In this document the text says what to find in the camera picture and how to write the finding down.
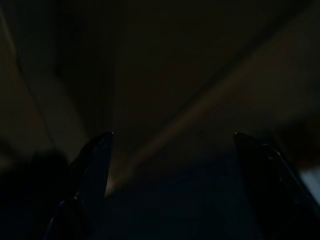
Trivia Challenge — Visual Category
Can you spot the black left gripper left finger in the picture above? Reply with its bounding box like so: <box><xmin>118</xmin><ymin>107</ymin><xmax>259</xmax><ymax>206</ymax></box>
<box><xmin>43</xmin><ymin>131</ymin><xmax>115</xmax><ymax>240</ymax></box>

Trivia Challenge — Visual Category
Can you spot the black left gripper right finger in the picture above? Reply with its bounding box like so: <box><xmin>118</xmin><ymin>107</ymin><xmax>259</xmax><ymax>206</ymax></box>
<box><xmin>233</xmin><ymin>131</ymin><xmax>320</xmax><ymax>240</ymax></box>

